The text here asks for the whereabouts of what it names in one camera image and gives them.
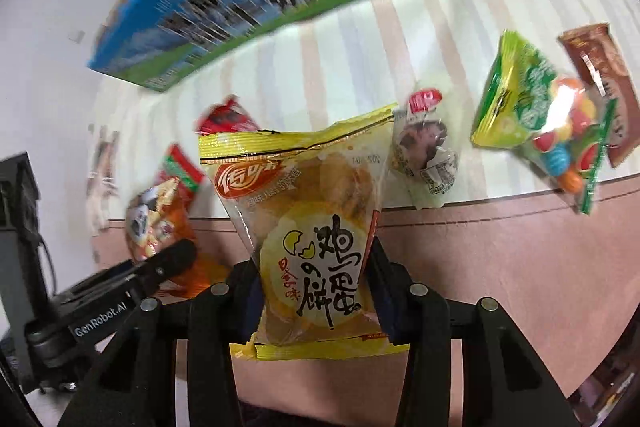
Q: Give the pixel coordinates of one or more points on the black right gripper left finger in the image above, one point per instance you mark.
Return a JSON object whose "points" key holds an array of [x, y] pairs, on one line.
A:
{"points": [[132, 382]]}

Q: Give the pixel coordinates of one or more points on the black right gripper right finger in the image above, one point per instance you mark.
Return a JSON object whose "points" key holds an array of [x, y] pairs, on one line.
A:
{"points": [[505, 382]]}

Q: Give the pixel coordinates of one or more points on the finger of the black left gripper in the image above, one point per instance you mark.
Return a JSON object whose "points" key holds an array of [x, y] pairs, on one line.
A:
{"points": [[170, 262]]}

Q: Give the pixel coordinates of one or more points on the panda orange snack bag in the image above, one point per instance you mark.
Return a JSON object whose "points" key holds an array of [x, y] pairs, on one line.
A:
{"points": [[157, 218]]}

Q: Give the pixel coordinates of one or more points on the yellow egg biscuit bag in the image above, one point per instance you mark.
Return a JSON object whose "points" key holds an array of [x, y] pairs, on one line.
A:
{"points": [[306, 206]]}

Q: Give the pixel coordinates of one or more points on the clear snack pack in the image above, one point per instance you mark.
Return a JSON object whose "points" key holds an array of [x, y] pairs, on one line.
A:
{"points": [[426, 146]]}

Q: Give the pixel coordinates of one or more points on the brown chocolate snack packet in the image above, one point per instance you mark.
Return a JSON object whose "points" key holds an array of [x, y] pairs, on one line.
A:
{"points": [[599, 62]]}

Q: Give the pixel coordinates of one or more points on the red long snack packet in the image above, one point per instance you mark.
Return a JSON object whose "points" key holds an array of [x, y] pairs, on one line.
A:
{"points": [[176, 164]]}

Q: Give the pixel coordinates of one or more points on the small red snack packet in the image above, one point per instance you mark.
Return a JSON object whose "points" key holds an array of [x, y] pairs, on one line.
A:
{"points": [[226, 117]]}

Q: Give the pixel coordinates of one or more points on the green candy bag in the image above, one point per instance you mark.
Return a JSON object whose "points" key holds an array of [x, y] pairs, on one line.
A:
{"points": [[552, 120]]}

